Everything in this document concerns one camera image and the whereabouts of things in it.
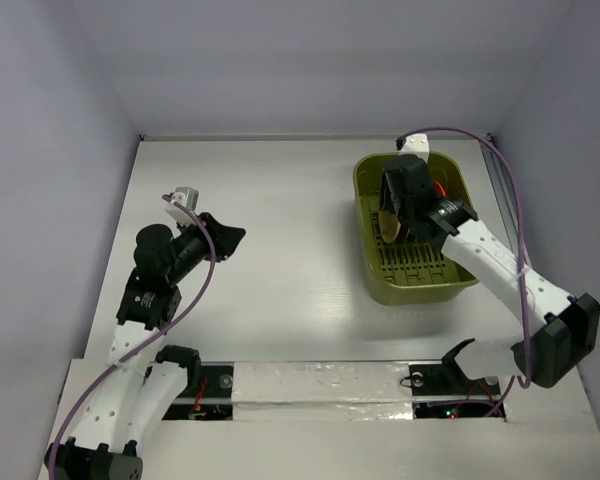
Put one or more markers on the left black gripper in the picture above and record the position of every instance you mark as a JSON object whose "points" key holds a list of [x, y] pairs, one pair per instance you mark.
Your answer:
{"points": [[226, 236]]}

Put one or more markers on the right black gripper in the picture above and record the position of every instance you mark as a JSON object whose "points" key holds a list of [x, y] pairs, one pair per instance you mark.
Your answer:
{"points": [[397, 205]]}

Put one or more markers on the yellow patterned plate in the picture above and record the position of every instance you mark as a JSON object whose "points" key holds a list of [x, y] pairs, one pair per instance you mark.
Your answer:
{"points": [[389, 226]]}

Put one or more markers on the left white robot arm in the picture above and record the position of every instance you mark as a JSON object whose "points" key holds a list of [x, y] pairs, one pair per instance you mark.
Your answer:
{"points": [[109, 425]]}

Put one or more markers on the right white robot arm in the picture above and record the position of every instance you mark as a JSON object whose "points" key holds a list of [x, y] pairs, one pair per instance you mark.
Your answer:
{"points": [[559, 329]]}

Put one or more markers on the olive green dish rack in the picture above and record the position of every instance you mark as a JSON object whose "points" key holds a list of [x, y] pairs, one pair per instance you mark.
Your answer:
{"points": [[406, 271]]}

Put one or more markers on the orange plate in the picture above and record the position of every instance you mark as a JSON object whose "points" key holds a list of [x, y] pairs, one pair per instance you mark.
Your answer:
{"points": [[440, 190]]}

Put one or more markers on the silver foil tape strip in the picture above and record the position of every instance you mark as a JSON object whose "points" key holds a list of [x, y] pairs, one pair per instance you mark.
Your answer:
{"points": [[320, 391]]}

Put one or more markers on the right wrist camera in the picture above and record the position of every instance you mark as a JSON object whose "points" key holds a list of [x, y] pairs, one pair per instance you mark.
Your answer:
{"points": [[416, 144]]}

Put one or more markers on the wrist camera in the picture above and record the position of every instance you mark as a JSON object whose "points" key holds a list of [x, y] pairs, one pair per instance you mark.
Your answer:
{"points": [[416, 144], [181, 204]]}

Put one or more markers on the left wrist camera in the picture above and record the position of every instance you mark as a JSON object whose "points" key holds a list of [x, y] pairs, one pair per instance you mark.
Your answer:
{"points": [[181, 204]]}

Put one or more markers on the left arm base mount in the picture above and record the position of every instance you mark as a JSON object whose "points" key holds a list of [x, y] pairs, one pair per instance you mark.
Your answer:
{"points": [[213, 400]]}

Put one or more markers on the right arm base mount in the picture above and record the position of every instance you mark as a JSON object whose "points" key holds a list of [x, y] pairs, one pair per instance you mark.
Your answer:
{"points": [[440, 391]]}

